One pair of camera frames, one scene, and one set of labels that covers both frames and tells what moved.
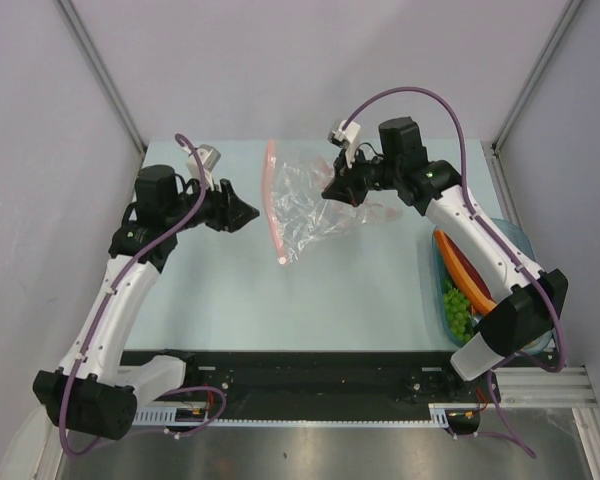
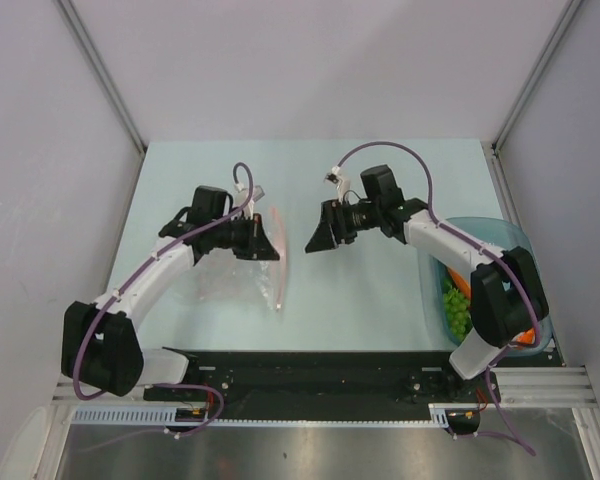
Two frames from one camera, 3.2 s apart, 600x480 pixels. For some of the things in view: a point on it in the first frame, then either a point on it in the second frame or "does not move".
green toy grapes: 458,312 does not move
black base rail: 333,384 does not move
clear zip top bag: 297,213 to 221,277
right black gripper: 344,187 to 333,229
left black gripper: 229,211 to 256,245
